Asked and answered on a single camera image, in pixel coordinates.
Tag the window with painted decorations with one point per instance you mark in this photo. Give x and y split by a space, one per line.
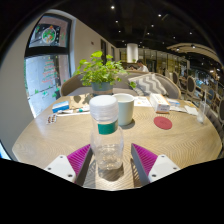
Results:
46 76

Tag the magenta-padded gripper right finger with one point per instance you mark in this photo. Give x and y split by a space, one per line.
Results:
146 160

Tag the pill blister pack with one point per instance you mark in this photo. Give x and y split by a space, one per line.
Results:
51 119

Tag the white ceramic cup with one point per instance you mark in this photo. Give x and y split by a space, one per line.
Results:
126 110

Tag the blue and white leaflet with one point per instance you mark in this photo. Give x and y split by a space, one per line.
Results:
173 102

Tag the clear plastic bottle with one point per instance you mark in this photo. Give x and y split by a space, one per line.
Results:
106 133

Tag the person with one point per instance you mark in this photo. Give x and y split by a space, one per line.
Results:
142 66

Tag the group of ceiling lights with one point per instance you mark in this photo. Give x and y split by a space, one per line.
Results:
112 7

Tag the green potted plant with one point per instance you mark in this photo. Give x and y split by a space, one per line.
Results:
100 71

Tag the flat round red coaster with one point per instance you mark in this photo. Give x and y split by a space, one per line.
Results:
163 123

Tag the white paper napkin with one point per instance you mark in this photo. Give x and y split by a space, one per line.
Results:
191 110

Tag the illustrated menu sheet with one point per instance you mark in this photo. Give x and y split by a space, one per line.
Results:
142 101

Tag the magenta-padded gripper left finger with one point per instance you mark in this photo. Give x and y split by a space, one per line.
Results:
78 160

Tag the grey curved sofa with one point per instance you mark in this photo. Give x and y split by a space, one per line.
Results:
71 85

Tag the clear drinking glass with straw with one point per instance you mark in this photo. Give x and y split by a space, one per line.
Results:
202 113

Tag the brown paper card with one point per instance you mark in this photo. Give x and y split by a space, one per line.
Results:
80 100

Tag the grey chevron cushion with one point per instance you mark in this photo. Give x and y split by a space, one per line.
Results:
148 84

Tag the white pen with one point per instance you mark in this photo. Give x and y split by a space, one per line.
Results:
71 112

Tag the small blue and white box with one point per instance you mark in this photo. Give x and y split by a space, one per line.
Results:
60 106

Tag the group of dining chairs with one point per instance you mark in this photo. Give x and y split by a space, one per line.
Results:
191 85

